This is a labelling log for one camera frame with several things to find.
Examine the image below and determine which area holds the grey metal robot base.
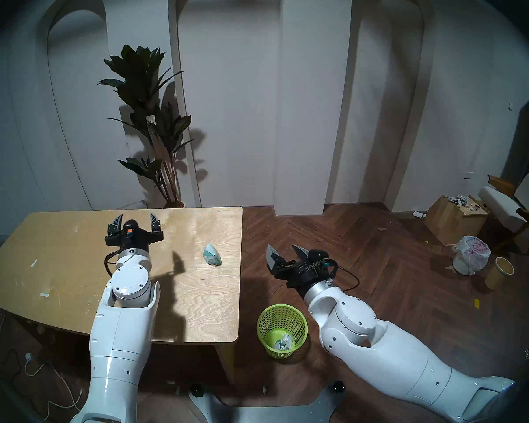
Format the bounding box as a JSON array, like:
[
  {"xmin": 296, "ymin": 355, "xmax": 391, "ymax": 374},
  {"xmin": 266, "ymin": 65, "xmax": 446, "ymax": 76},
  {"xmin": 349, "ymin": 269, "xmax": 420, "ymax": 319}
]
[{"xmin": 189, "ymin": 385, "xmax": 348, "ymax": 423}]

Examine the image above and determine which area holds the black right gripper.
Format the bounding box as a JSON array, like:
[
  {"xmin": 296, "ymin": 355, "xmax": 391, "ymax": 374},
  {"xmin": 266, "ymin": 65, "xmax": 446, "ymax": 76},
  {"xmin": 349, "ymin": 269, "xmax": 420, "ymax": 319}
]
[{"xmin": 267, "ymin": 245, "xmax": 333, "ymax": 290}]

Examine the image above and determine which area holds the white bin with plastic bag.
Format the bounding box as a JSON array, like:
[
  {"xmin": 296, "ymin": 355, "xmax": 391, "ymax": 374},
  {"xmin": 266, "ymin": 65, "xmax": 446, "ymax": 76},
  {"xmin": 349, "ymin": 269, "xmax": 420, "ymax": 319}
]
[{"xmin": 451, "ymin": 235, "xmax": 492, "ymax": 276}]

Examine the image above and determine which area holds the light wooden box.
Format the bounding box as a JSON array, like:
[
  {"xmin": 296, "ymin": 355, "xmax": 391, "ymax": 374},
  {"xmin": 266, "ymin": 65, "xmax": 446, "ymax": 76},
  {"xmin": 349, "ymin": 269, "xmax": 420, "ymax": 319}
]
[{"xmin": 424, "ymin": 195, "xmax": 490, "ymax": 246}]

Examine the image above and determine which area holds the tall dark green plant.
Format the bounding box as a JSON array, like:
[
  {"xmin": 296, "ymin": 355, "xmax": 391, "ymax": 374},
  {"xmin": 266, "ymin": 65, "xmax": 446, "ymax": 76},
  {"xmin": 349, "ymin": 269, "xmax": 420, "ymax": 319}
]
[{"xmin": 98, "ymin": 45, "xmax": 194, "ymax": 207}]

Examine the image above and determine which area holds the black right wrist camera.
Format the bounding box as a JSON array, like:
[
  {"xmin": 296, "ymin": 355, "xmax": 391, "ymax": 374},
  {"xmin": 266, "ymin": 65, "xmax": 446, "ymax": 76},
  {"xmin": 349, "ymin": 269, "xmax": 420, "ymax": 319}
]
[{"xmin": 307, "ymin": 249, "xmax": 332, "ymax": 268}]

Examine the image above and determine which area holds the green perforated trash bin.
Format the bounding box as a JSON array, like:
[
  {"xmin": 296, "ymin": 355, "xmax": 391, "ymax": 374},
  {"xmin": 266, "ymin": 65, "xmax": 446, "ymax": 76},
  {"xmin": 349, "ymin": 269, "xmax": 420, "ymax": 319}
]
[{"xmin": 257, "ymin": 304, "xmax": 309, "ymax": 360}]

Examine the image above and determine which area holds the white power cable with plug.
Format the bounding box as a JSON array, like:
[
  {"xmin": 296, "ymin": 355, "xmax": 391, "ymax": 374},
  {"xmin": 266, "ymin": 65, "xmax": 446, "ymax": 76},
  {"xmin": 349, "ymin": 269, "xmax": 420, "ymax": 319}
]
[{"xmin": 23, "ymin": 352, "xmax": 85, "ymax": 423}]

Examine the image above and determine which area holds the clutter of small items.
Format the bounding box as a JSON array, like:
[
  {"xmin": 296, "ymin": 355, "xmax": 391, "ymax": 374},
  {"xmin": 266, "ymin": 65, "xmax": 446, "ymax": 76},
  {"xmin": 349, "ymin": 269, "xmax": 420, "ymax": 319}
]
[{"xmin": 445, "ymin": 195, "xmax": 483, "ymax": 209}]

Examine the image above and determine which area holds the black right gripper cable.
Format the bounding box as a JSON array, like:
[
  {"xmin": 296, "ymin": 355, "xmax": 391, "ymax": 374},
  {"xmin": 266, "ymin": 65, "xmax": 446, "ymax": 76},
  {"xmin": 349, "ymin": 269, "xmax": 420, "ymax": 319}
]
[{"xmin": 326, "ymin": 258, "xmax": 361, "ymax": 293}]

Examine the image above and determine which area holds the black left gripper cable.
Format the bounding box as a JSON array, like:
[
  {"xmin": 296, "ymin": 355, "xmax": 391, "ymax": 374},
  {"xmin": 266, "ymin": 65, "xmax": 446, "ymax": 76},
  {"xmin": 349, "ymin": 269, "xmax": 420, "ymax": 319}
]
[{"xmin": 104, "ymin": 249, "xmax": 120, "ymax": 278}]

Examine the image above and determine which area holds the beige paper bucket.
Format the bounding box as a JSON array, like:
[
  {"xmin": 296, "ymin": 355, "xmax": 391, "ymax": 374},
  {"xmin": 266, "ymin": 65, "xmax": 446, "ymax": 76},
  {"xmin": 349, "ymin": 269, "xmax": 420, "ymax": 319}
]
[{"xmin": 485, "ymin": 256, "xmax": 515, "ymax": 291}]

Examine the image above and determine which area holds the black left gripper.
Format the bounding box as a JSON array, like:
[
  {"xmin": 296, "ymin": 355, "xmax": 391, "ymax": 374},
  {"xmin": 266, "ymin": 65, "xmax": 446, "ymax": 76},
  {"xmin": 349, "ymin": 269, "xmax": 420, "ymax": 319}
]
[{"xmin": 105, "ymin": 212, "xmax": 164, "ymax": 253}]

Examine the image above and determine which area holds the white cushioned wooden armchair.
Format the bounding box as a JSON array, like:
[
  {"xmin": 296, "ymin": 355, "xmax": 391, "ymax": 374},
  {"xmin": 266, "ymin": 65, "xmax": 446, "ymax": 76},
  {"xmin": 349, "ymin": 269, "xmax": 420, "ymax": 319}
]
[{"xmin": 478, "ymin": 172, "xmax": 529, "ymax": 255}]

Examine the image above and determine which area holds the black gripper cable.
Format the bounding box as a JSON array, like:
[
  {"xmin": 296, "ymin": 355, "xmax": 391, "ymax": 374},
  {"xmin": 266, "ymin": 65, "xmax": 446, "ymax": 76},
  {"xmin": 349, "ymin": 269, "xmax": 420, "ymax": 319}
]
[
  {"xmin": 326, "ymin": 258, "xmax": 361, "ymax": 293},
  {"xmin": 104, "ymin": 249, "xmax": 120, "ymax": 278}
]

